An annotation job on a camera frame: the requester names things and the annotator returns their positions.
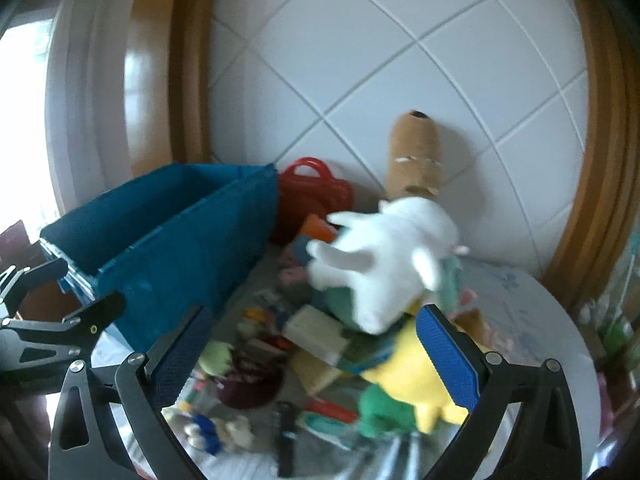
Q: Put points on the red and teal toy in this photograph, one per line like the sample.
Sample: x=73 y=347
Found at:
x=330 y=417

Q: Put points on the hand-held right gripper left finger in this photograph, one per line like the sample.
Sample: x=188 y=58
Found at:
x=182 y=360

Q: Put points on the blue plastic bin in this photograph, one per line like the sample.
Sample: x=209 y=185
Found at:
x=200 y=240

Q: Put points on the red plastic toy basket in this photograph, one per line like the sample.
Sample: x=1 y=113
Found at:
x=305 y=195

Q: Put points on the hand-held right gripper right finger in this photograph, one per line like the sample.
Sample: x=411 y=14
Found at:
x=447 y=355

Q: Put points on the yellow and green plush toy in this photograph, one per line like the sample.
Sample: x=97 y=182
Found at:
x=405 y=375

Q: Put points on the wooden door frame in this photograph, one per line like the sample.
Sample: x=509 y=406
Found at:
x=192 y=60
x=595 y=160

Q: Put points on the small green plush toy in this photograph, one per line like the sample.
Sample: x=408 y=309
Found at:
x=217 y=357

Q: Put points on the white plush toy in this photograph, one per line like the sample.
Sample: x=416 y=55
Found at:
x=390 y=255

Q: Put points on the maroon bowl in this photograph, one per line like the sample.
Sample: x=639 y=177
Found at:
x=250 y=382

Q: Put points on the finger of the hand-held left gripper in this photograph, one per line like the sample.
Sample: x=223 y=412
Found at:
x=35 y=272
x=95 y=312

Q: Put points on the brown plush toy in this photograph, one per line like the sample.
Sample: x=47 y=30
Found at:
x=415 y=160

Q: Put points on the orange toy block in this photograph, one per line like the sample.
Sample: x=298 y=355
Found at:
x=320 y=227

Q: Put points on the small blue and white figure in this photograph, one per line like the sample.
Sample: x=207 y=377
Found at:
x=210 y=432

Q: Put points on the beige rectangular block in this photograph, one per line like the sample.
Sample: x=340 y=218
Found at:
x=317 y=332

